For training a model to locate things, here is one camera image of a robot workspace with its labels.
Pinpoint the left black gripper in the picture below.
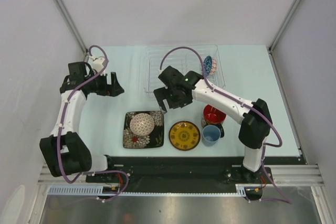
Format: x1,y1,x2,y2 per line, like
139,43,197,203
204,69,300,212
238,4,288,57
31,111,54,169
85,70,124,97

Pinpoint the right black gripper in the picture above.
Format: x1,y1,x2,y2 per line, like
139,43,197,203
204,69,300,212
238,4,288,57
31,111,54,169
154,86,193,115

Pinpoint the white wire dish rack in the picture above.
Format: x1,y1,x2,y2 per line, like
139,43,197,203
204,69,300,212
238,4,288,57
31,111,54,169
144,45,226,99

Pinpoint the blue white patterned bowl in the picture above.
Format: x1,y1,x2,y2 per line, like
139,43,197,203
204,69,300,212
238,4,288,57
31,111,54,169
203,56,215,76

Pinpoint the red white patterned bowl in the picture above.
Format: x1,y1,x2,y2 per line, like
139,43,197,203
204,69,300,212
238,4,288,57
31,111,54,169
209,58,218,76

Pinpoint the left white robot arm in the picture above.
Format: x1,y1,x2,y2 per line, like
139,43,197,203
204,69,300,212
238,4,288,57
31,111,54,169
39,62,124,182

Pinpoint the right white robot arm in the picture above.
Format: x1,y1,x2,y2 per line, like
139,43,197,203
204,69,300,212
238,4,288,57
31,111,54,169
153,66,271,183

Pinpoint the black floral square plate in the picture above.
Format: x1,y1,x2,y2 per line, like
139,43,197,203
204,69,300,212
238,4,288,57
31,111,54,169
122,111,164,149

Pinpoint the yellow round saucer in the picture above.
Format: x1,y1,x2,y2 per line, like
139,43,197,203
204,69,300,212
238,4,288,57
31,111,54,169
169,121,201,151

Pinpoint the red black mug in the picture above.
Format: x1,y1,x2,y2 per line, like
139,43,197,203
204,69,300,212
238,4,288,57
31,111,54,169
201,105,226,138

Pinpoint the light blue cup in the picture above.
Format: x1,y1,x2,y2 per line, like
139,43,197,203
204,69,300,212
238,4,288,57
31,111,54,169
202,125,221,147

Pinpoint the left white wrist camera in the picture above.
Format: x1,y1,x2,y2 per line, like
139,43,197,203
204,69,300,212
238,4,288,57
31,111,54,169
89,56,109,76

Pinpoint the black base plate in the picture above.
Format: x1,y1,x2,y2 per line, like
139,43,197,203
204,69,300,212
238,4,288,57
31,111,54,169
54,154,307,193

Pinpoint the white slotted cable duct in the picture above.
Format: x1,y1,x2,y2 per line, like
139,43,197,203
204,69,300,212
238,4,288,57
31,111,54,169
48,184,263,197

